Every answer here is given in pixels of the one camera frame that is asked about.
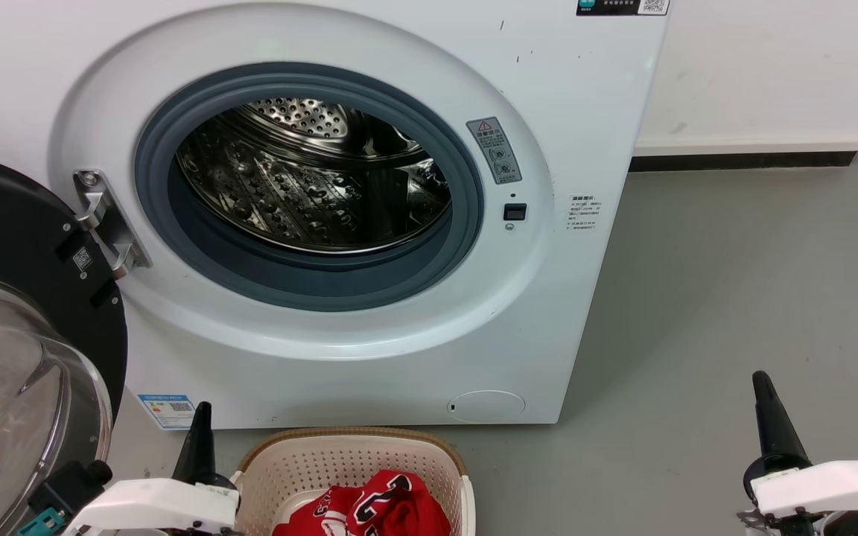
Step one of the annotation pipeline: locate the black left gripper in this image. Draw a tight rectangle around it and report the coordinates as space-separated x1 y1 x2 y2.
172 402 240 492

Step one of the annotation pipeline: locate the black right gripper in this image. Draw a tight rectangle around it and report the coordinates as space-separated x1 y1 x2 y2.
742 371 817 486

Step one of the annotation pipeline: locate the red basketball jersey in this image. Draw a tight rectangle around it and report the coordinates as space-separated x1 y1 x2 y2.
273 470 452 536

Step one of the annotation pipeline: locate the cream perforated laundry basket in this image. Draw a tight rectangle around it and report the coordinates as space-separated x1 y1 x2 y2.
234 427 476 536

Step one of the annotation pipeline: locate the stainless steel washing machine drum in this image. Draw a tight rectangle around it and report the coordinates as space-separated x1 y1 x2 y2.
176 97 452 254

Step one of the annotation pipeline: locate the black glass washer door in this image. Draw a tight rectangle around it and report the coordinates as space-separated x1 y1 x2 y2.
0 151 129 536

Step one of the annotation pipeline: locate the blue energy label sticker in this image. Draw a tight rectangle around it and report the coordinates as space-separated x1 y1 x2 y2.
138 394 196 430

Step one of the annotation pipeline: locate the grey rubber door gasket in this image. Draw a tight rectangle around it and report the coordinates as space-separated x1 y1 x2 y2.
134 63 485 312

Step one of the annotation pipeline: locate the white front-load washing machine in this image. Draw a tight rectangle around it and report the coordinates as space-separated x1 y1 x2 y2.
0 0 672 431

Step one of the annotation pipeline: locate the silver metal door hinge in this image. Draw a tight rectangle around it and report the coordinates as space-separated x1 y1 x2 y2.
74 170 152 280

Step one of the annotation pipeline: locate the white and black baseboard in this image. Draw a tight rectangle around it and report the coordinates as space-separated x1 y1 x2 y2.
630 133 858 172

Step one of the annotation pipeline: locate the small printed text label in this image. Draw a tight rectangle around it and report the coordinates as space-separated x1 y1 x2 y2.
568 195 603 232

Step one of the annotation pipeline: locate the round white filter cover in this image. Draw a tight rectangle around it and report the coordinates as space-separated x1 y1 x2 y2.
448 390 527 424

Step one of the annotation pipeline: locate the grey warning sticker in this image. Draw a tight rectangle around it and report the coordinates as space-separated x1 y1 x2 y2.
466 117 523 185

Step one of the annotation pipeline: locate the teal cable connector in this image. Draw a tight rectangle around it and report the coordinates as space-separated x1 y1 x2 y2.
18 508 65 536

